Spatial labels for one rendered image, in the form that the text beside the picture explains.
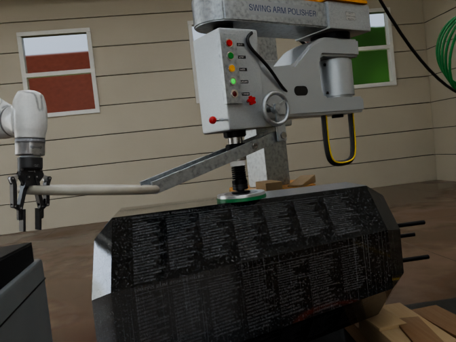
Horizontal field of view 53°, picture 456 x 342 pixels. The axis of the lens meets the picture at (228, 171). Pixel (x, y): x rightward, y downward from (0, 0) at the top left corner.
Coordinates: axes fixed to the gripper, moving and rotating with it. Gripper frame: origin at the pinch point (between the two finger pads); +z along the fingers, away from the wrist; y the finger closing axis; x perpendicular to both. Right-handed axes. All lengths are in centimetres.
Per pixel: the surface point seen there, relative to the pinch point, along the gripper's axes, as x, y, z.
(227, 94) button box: -24, 69, -46
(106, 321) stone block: -1.3, 27.3, 38.8
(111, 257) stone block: 2.7, 32.5, 16.8
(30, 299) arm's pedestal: -29.3, -14.2, 17.2
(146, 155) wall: 481, 440, -50
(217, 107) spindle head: -16, 72, -42
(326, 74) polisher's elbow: -33, 135, -64
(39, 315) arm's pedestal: -25.8, -10.3, 22.8
